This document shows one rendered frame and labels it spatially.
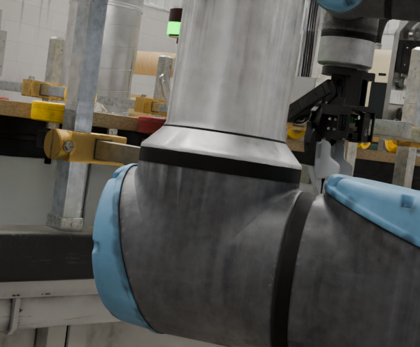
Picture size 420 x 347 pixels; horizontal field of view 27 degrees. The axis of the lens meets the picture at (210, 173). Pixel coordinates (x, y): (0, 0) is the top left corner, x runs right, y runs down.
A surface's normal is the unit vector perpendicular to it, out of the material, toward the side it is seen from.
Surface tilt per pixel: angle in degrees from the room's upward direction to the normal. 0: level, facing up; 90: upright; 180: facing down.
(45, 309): 90
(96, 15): 90
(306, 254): 68
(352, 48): 90
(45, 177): 90
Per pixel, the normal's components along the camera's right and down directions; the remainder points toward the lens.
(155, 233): -0.34, -0.17
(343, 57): -0.22, 0.03
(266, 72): 0.50, 0.09
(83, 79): 0.70, 0.13
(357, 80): -0.70, -0.06
